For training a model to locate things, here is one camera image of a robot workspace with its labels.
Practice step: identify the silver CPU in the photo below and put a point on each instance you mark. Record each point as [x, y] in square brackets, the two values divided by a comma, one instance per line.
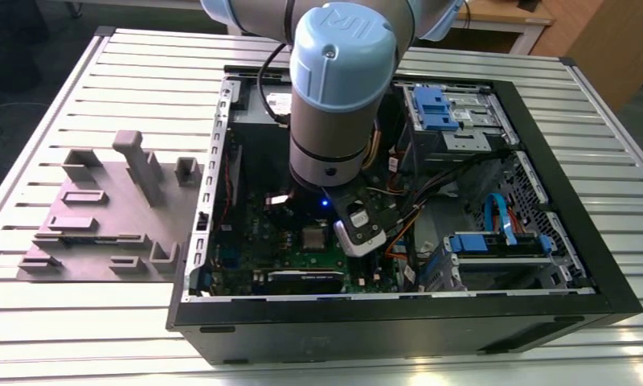
[315, 237]

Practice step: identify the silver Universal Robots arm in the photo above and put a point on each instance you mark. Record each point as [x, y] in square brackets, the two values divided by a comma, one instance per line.
[343, 132]

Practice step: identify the CPU socket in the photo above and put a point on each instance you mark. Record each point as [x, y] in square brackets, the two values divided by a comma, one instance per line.
[315, 251]

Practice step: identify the green Dell motherboard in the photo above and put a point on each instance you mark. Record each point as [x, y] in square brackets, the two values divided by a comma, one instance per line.
[268, 253]

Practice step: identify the grey power supply unit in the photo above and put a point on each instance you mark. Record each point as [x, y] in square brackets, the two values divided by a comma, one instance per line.
[258, 153]

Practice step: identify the black graphics card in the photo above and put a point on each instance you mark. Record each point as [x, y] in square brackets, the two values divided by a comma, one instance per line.
[300, 283]

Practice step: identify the black RAM slot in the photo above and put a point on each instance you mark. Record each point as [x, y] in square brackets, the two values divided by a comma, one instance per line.
[360, 269]

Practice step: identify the black RAM stick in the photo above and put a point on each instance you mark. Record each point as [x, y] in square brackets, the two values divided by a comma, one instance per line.
[375, 267]

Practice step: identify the grey parts rack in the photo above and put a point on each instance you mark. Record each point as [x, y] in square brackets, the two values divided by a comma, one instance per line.
[123, 217]

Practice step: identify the black open PC case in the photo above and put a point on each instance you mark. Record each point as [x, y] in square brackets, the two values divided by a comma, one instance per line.
[353, 333]

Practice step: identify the metal optical drive cage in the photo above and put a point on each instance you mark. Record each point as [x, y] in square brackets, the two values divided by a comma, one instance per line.
[467, 144]

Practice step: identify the blue drive bay latch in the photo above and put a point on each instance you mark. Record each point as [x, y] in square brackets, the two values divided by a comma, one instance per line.
[435, 100]

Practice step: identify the RAM stick gold contacts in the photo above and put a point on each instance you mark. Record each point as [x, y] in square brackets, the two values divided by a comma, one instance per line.
[91, 241]

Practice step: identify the metal disk bay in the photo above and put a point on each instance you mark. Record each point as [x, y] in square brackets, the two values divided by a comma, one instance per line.
[507, 263]

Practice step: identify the hard disk in blue carrier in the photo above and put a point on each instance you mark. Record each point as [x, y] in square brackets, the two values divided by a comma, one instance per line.
[515, 246]

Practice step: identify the wooden cabinet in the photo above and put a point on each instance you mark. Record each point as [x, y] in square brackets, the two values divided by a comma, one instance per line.
[612, 48]

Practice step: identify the white rounded wrist camera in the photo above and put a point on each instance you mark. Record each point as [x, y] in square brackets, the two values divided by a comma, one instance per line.
[361, 241]

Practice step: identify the wooden desk white frame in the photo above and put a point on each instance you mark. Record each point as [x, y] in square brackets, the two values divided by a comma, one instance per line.
[515, 17]

